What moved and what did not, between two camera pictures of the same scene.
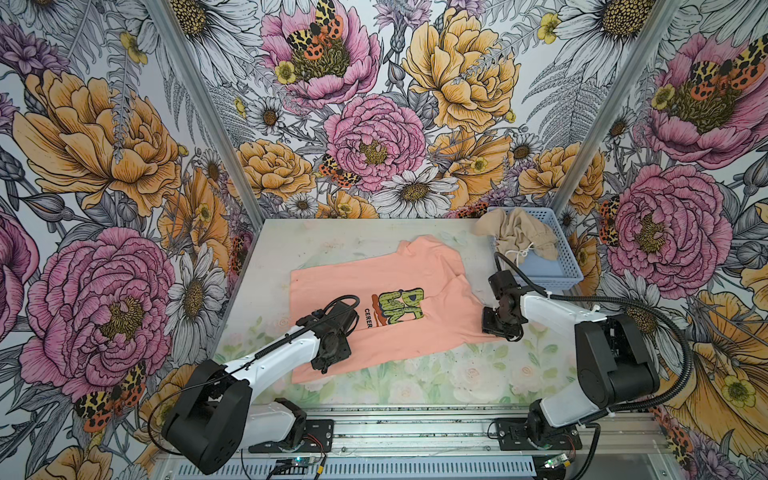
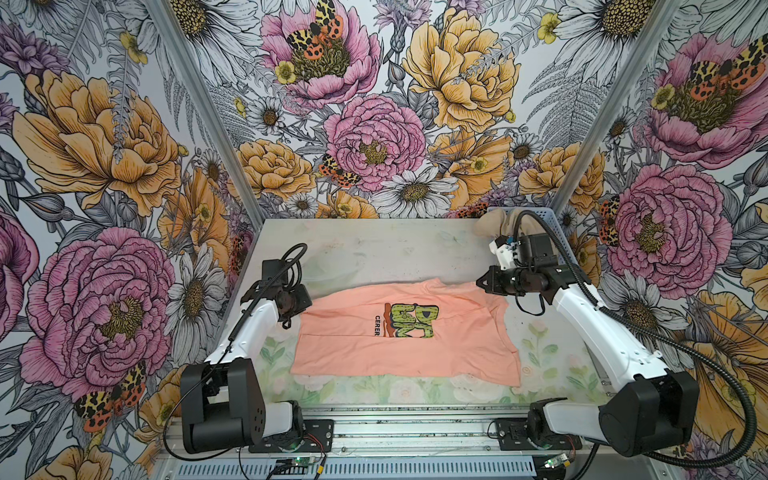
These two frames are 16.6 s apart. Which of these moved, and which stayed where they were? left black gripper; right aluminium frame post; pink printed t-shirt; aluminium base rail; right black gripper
Moved: left black gripper; right black gripper; pink printed t-shirt
Stayed: right aluminium frame post; aluminium base rail
